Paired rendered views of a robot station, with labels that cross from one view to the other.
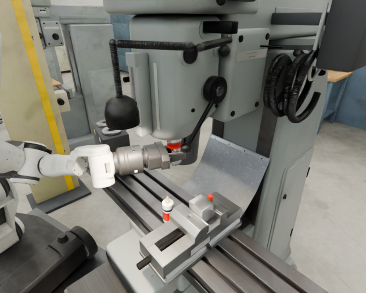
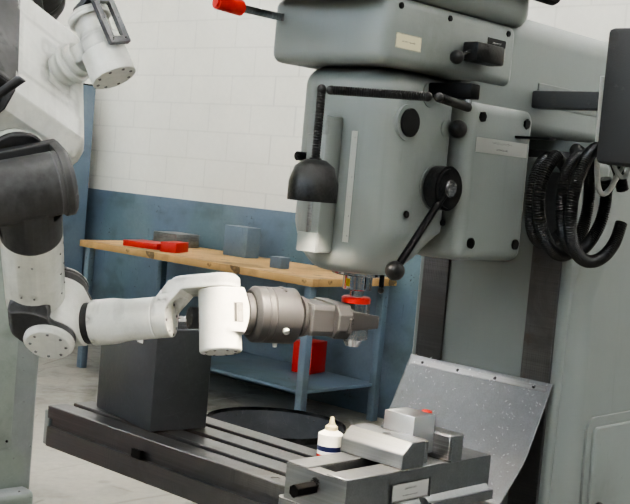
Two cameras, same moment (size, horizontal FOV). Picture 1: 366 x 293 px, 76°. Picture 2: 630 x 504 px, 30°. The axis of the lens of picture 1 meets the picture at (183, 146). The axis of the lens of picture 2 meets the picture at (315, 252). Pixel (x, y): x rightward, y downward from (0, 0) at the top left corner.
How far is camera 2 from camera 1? 1.25 m
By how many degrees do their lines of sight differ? 26
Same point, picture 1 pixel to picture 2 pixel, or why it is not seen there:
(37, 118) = not seen: outside the picture
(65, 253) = not seen: outside the picture
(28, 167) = (68, 311)
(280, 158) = (576, 385)
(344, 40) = (625, 122)
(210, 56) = (435, 134)
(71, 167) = (162, 310)
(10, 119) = not seen: outside the picture
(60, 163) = (137, 306)
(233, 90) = (472, 199)
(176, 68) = (389, 140)
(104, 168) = (232, 311)
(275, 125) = (556, 302)
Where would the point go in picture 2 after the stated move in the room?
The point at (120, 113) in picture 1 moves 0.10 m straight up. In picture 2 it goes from (320, 177) to (326, 106)
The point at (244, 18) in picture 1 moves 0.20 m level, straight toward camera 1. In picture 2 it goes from (488, 89) to (488, 77)
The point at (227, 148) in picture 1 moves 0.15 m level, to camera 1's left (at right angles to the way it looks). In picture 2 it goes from (453, 380) to (374, 374)
